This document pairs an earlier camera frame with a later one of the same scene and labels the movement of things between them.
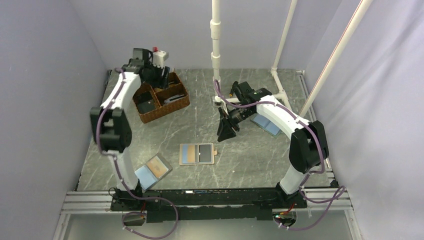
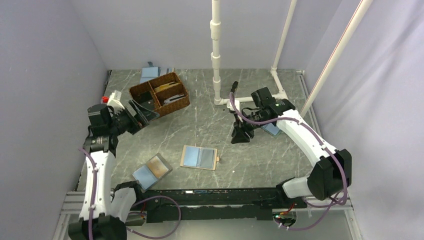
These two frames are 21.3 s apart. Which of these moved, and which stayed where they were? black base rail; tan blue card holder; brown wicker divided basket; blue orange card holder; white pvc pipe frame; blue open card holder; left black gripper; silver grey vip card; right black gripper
Moved: right black gripper; left black gripper; tan blue card holder
Stayed: white pvc pipe frame; blue open card holder; black base rail; blue orange card holder; silver grey vip card; brown wicker divided basket
